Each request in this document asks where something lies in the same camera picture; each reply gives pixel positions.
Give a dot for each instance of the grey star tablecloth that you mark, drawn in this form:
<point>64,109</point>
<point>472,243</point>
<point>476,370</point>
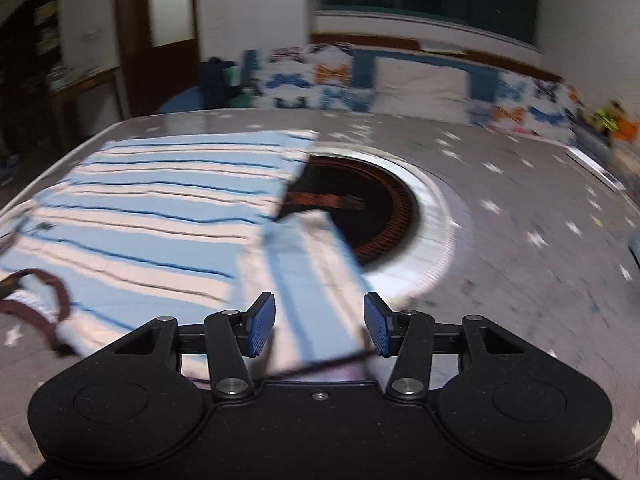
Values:
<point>500,260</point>

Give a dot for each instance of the plain white pillow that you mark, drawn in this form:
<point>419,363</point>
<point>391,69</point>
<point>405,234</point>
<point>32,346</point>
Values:
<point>420,85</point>

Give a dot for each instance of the blue sofa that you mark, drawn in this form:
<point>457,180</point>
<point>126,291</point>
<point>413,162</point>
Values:
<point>362,67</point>

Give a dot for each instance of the dark backpack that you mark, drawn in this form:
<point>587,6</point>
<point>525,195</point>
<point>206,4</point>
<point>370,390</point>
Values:
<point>215,85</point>

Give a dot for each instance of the dark wooden bookshelf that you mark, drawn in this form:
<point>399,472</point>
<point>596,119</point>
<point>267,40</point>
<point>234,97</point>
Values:
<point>20,60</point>

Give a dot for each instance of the black round induction cooktop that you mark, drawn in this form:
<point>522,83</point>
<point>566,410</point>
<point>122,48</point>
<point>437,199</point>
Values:
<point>380,210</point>

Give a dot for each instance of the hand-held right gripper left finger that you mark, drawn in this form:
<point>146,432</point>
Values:
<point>260,322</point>

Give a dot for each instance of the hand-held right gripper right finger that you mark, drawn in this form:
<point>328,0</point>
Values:
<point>377,325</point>

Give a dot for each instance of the orange plush toy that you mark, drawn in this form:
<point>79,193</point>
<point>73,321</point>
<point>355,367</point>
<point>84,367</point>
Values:
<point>630,130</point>

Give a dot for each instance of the brown wooden door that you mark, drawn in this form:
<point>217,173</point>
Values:
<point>132,60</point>

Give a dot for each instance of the butterfly print pillow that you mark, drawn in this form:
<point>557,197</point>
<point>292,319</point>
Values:
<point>300,80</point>
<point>515,105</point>

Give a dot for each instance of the teddy bear toy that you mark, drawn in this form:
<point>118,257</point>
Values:
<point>607,117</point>

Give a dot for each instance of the blue white striped shirt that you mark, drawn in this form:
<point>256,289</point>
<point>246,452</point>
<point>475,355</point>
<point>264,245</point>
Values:
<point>150,210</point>

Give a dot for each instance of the white remote control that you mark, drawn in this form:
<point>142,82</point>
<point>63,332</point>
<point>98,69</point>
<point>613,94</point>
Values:
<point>595,167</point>

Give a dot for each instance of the folded cloth on windowsill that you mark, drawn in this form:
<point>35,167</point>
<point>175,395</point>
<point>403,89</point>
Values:
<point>442,46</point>

